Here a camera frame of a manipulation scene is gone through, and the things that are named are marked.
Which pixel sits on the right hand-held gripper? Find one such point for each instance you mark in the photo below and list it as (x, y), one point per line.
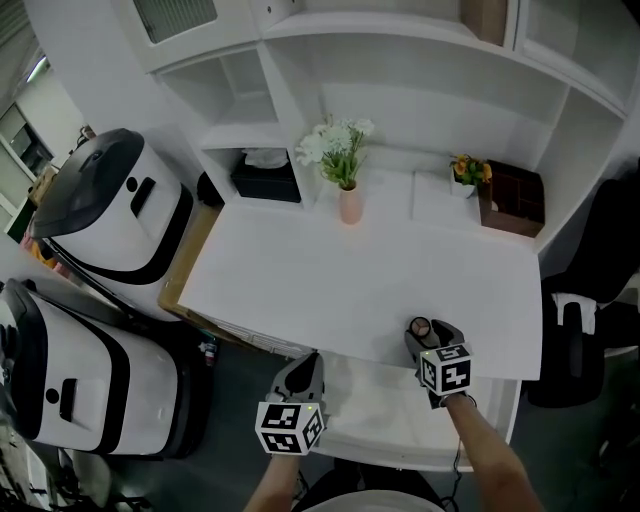
(445, 372)

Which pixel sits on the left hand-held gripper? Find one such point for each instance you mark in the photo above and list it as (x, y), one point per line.
(285, 425)

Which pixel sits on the small round object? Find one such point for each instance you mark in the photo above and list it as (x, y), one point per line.
(420, 326)

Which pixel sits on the large white drawer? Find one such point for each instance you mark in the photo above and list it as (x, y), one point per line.
(380, 415)

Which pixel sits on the person's left forearm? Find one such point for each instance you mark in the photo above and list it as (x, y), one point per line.
(275, 485)

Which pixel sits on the person's right forearm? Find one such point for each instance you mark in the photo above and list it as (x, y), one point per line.
(490, 460)

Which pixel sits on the small bottle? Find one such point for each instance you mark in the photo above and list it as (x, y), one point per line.
(209, 352)

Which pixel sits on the person's black trousers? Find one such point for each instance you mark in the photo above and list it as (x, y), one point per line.
(345, 477)

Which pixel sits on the person's white shirt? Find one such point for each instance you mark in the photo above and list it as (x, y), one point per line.
(370, 502)

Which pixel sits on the brown wooden organizer box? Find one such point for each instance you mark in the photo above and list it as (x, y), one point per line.
(510, 210)

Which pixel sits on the pink vase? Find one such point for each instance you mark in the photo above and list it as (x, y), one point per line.
(350, 205)

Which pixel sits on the black office chair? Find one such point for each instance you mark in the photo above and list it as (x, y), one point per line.
(590, 280)

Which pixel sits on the small yellow potted plant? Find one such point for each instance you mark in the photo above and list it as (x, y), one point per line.
(467, 172)

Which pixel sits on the white and black mobile robot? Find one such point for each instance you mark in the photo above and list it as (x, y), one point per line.
(125, 220)
(125, 380)

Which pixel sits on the black tissue box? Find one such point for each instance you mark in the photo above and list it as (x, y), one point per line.
(265, 182)

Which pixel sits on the white flower bunch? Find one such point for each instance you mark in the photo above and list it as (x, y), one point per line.
(330, 142)

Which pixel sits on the white shelf hutch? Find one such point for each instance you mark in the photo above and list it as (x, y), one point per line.
(425, 65)

